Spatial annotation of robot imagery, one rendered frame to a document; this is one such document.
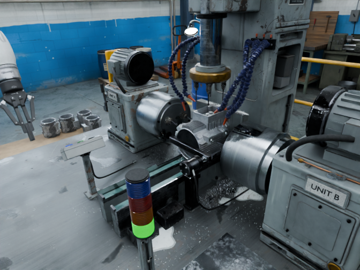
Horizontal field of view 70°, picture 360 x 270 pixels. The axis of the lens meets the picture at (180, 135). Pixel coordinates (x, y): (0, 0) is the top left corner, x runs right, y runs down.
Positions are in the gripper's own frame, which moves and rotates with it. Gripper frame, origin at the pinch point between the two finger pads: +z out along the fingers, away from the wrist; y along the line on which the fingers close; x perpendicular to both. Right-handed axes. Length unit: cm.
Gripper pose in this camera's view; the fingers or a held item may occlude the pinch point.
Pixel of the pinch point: (29, 132)
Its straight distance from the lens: 118.0
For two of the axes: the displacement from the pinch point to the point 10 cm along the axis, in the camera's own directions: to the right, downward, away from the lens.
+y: 7.5, -3.1, 5.8
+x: -5.6, 1.5, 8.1
